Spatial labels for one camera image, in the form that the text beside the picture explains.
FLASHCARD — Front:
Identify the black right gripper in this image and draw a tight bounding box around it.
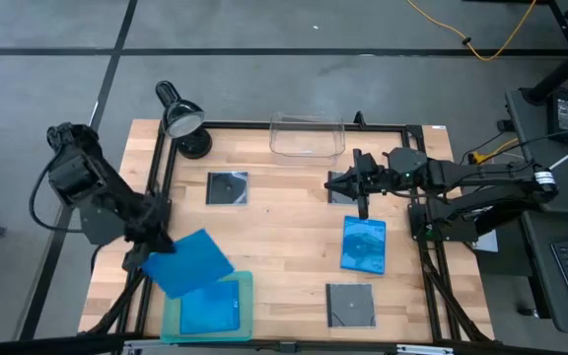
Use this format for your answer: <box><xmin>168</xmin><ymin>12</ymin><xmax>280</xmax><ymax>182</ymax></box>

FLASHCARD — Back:
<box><xmin>323</xmin><ymin>148</ymin><xmax>389</xmax><ymax>221</ymax></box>

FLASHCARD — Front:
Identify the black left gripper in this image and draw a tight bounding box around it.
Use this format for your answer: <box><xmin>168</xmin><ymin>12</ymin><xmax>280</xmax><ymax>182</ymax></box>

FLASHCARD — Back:
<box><xmin>124</xmin><ymin>194</ymin><xmax>177</xmax><ymax>255</ymax></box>

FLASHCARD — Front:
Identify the clear jewel case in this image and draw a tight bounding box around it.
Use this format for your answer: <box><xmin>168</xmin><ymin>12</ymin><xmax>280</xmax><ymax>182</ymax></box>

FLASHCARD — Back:
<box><xmin>326</xmin><ymin>171</ymin><xmax>363</xmax><ymax>206</ymax></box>
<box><xmin>205</xmin><ymin>171</ymin><xmax>249</xmax><ymax>206</ymax></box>
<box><xmin>325</xmin><ymin>282</ymin><xmax>378</xmax><ymax>329</ymax></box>

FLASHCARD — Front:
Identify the blue disc case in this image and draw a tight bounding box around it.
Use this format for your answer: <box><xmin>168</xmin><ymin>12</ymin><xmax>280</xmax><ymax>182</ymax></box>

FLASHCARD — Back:
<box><xmin>178</xmin><ymin>279</ymin><xmax>242</xmax><ymax>335</ymax></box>
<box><xmin>140</xmin><ymin>228</ymin><xmax>236</xmax><ymax>301</ymax></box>
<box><xmin>339</xmin><ymin>215</ymin><xmax>388</xmax><ymax>276</ymax></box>

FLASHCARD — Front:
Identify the clear plastic bin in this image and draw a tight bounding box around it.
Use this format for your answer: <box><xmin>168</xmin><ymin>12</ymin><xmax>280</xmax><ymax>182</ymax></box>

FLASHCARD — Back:
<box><xmin>268</xmin><ymin>110</ymin><xmax>347</xmax><ymax>167</ymax></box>

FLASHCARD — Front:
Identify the teal translucent plastic bin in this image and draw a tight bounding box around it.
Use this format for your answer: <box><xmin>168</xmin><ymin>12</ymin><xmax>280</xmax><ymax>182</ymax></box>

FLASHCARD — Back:
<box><xmin>160</xmin><ymin>269</ymin><xmax>255</xmax><ymax>345</ymax></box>

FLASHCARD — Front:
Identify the black desk lamp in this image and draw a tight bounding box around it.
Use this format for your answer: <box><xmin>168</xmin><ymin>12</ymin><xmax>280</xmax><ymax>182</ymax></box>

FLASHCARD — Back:
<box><xmin>154</xmin><ymin>80</ymin><xmax>214</xmax><ymax>161</ymax></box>

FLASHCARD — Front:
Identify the white paper sheet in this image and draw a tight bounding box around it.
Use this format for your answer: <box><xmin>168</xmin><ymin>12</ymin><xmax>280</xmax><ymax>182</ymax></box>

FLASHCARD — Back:
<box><xmin>475</xmin><ymin>229</ymin><xmax>500</xmax><ymax>253</ymax></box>

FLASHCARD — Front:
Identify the black power adapter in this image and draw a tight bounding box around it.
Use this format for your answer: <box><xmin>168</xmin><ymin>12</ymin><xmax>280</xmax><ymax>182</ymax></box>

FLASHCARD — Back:
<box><xmin>547</xmin><ymin>92</ymin><xmax>568</xmax><ymax>146</ymax></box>

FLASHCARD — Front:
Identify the thick black stand leg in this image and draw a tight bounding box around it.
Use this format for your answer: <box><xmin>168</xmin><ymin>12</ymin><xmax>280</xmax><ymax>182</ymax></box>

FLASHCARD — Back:
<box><xmin>519</xmin><ymin>46</ymin><xmax>568</xmax><ymax>106</ymax></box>

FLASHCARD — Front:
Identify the black aluminium table frame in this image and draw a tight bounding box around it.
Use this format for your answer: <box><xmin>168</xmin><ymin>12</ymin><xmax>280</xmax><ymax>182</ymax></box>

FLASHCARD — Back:
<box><xmin>79</xmin><ymin>120</ymin><xmax>495</xmax><ymax>346</ymax></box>

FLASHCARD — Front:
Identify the silver bracket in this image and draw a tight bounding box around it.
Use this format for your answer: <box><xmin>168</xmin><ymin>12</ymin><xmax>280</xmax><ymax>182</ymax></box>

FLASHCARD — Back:
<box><xmin>121</xmin><ymin>338</ymin><xmax>167</xmax><ymax>355</ymax></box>
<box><xmin>395</xmin><ymin>343</ymin><xmax>456</xmax><ymax>355</ymax></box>

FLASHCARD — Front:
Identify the yellow plug cord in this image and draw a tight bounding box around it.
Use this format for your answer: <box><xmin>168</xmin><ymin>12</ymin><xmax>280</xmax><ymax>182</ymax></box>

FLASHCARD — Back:
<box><xmin>469</xmin><ymin>137</ymin><xmax>520</xmax><ymax>165</ymax></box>

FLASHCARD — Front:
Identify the black left shoulder cable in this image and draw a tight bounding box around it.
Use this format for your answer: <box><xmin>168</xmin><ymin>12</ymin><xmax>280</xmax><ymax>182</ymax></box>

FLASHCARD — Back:
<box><xmin>29</xmin><ymin>156</ymin><xmax>86</xmax><ymax>234</ymax></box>

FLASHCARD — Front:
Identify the long yellow cable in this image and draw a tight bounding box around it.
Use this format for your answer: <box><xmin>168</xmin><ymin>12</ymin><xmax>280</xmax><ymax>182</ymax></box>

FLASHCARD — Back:
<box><xmin>405</xmin><ymin>0</ymin><xmax>539</xmax><ymax>63</ymax></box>

